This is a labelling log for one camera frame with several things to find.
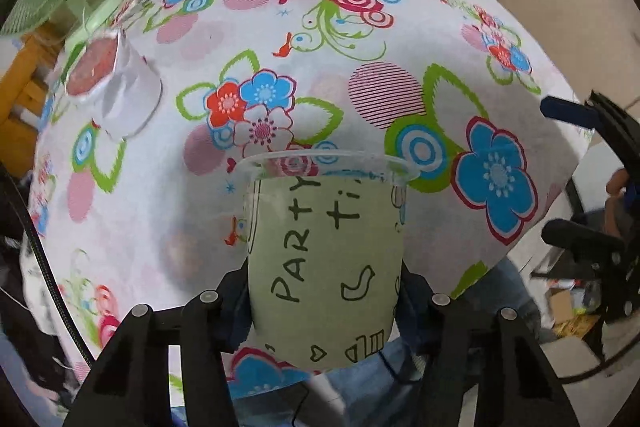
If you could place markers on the floral tablecloth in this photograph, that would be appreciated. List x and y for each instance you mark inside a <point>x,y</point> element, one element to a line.
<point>360,117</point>

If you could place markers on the cardboard box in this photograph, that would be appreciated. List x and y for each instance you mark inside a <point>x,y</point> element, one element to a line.
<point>562,307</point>

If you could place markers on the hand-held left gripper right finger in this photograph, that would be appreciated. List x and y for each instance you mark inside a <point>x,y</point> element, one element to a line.
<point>416,309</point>

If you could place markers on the person's blue jeans leg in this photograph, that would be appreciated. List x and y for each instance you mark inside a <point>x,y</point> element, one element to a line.
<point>500,297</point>

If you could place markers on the yellow wooden rack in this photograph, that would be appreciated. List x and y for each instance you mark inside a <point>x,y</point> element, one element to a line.
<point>22,97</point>

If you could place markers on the white cup with red lid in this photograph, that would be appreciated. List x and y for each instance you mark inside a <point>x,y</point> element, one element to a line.
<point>131,93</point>

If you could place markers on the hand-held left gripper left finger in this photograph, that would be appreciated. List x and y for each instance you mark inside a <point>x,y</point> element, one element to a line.
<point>233,309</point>

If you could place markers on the clear cup with green label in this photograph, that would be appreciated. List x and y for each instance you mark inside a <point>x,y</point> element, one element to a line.
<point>325,257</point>

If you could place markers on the light green tray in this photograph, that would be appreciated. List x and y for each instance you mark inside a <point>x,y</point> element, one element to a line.
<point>102,14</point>

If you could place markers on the person's right hand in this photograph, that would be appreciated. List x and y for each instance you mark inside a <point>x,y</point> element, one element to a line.
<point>618,187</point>

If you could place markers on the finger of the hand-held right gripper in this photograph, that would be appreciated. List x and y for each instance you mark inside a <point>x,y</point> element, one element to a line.
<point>580,238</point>
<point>565,110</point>

